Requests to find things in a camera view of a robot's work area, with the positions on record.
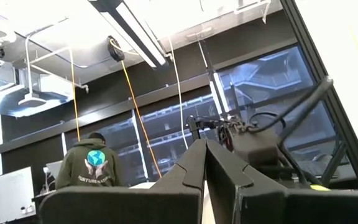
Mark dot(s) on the white whiteboard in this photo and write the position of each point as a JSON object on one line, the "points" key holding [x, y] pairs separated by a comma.
{"points": [[8, 193]]}

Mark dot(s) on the person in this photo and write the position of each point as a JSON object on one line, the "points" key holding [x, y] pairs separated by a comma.
{"points": [[73, 171]]}

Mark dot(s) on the silver rectangular ceiling duct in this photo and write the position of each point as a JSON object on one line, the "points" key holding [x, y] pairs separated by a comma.
{"points": [[51, 93]]}

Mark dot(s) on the long black linear light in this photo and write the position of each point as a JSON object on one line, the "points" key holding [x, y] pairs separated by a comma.
{"points": [[135, 31]]}

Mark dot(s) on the white monitor back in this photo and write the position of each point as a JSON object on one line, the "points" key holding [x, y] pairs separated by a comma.
{"points": [[56, 169]]}

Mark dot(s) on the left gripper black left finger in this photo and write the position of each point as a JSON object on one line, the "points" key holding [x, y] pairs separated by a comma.
{"points": [[166, 202]]}

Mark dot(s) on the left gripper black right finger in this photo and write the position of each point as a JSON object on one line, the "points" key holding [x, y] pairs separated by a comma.
{"points": [[228, 199]]}

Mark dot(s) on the black aluminium frame rails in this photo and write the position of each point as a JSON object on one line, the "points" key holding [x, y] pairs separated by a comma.
{"points": [[308, 46]]}

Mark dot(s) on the black bracket stand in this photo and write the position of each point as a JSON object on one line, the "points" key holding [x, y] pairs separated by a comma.
{"points": [[192, 127]]}

